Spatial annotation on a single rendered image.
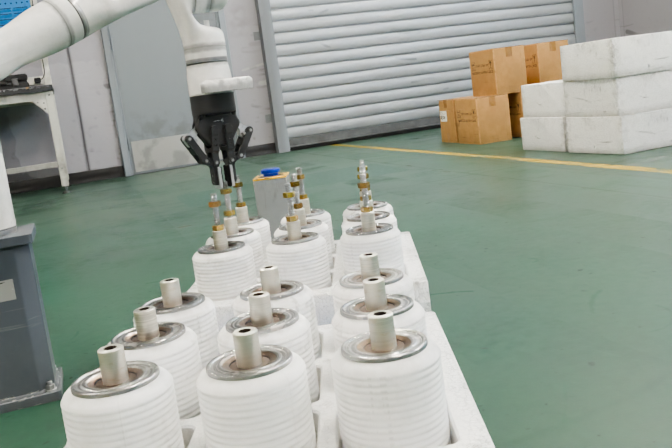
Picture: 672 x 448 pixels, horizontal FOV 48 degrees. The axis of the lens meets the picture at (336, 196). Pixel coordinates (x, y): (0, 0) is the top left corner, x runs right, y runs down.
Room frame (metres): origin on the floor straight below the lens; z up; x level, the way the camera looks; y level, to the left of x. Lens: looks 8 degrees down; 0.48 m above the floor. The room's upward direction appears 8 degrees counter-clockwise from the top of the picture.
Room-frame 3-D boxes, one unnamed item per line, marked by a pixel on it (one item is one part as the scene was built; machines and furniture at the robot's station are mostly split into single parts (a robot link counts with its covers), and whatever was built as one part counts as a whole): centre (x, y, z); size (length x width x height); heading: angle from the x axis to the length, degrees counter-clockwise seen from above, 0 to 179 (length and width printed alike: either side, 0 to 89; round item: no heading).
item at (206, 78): (1.29, 0.18, 0.53); 0.11 x 0.09 x 0.06; 34
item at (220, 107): (1.30, 0.19, 0.45); 0.08 x 0.08 x 0.09
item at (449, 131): (5.39, -0.98, 0.15); 0.30 x 0.24 x 0.30; 107
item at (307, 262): (1.18, 0.07, 0.16); 0.10 x 0.10 x 0.18
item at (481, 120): (5.07, -1.04, 0.15); 0.30 x 0.24 x 0.30; 17
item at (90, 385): (0.64, 0.21, 0.25); 0.08 x 0.08 x 0.01
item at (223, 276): (1.19, 0.19, 0.16); 0.10 x 0.10 x 0.18
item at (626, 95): (3.77, -1.47, 0.27); 0.39 x 0.39 x 0.18; 19
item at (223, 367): (0.64, 0.09, 0.25); 0.08 x 0.08 x 0.01
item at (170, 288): (0.88, 0.21, 0.26); 0.02 x 0.02 x 0.03
